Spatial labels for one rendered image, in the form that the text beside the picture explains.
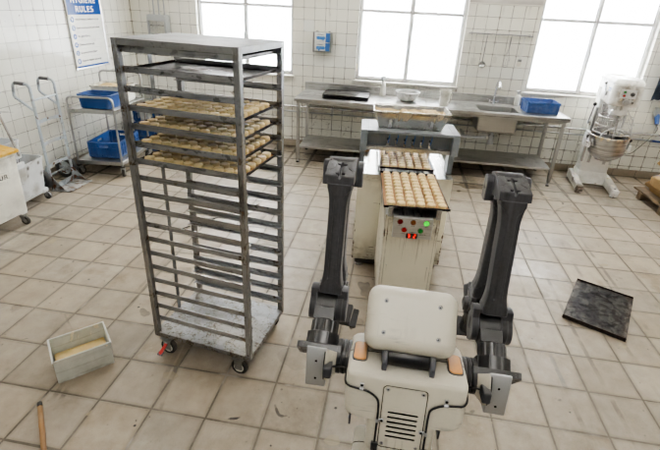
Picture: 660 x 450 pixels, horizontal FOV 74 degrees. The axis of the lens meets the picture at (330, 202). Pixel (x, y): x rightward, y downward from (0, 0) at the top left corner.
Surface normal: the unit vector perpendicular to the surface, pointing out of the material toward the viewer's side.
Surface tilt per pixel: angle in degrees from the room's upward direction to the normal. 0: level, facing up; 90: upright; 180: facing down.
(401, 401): 82
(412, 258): 90
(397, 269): 90
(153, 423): 0
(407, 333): 48
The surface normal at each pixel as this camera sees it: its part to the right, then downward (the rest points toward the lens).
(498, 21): -0.16, 0.40
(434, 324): -0.08, -0.32
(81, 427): 0.04, -0.91
